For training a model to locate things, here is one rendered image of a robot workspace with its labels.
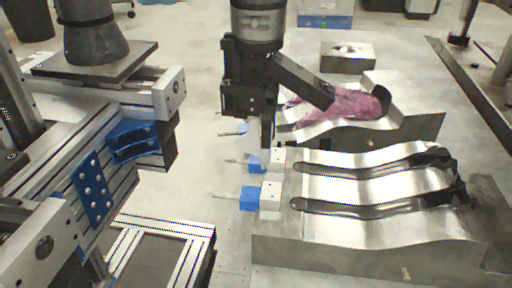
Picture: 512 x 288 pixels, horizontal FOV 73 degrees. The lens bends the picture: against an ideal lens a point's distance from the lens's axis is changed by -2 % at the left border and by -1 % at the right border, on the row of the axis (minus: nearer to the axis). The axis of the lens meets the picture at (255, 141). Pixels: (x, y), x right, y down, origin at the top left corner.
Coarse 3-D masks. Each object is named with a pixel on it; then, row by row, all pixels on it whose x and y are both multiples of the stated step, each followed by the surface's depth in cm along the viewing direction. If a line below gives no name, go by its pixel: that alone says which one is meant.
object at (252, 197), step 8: (264, 184) 66; (272, 184) 66; (280, 184) 66; (216, 192) 67; (224, 192) 67; (248, 192) 66; (256, 192) 66; (264, 192) 64; (272, 192) 64; (280, 192) 65; (240, 200) 64; (248, 200) 64; (256, 200) 64; (264, 200) 63; (272, 200) 63; (240, 208) 66; (248, 208) 65; (256, 208) 65; (264, 208) 64; (272, 208) 64
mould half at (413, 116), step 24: (384, 72) 107; (288, 96) 104; (408, 96) 95; (288, 120) 95; (336, 120) 88; (360, 120) 90; (384, 120) 92; (408, 120) 88; (432, 120) 89; (312, 144) 88; (336, 144) 89; (360, 144) 90; (384, 144) 92
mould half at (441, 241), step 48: (432, 144) 73; (288, 192) 68; (336, 192) 69; (384, 192) 67; (480, 192) 72; (288, 240) 60; (336, 240) 59; (384, 240) 59; (432, 240) 55; (480, 240) 53
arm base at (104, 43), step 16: (112, 16) 81; (64, 32) 80; (80, 32) 77; (96, 32) 78; (112, 32) 81; (64, 48) 83; (80, 48) 78; (96, 48) 79; (112, 48) 81; (128, 48) 87; (80, 64) 80; (96, 64) 80
